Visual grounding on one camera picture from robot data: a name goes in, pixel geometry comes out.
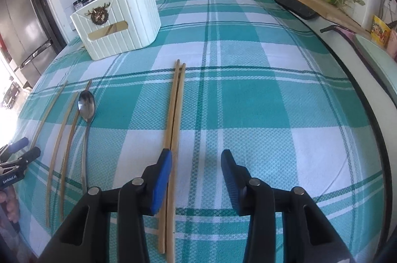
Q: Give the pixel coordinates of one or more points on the person's left hand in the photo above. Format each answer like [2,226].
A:
[12,206]

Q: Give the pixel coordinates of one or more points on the yellow tin can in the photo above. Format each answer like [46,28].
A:
[380,32]

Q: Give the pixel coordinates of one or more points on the small steel spoon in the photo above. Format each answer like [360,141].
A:
[87,109]

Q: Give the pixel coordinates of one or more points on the pink cup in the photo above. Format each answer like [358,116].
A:
[391,47]

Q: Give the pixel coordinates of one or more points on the green cutting mat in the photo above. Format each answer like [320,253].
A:
[383,65]

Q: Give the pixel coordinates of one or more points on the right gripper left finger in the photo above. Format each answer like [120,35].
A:
[84,234]

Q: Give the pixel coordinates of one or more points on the cream utensil holder box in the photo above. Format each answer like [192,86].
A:
[112,27]

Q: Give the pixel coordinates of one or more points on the black sink edge tray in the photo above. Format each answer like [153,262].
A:
[298,8]

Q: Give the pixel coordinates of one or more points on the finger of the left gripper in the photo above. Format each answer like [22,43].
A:
[20,163]
[8,150]

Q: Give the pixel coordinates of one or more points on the grey refrigerator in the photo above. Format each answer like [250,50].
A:
[30,48]

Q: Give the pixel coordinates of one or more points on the white spice jar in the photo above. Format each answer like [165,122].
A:
[78,4]

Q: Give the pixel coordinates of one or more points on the teal plaid tablecloth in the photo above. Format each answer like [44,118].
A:
[258,82]

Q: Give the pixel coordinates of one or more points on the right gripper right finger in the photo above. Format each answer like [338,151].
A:
[308,236]

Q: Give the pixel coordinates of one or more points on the wooden cutting board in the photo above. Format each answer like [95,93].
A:
[332,14]

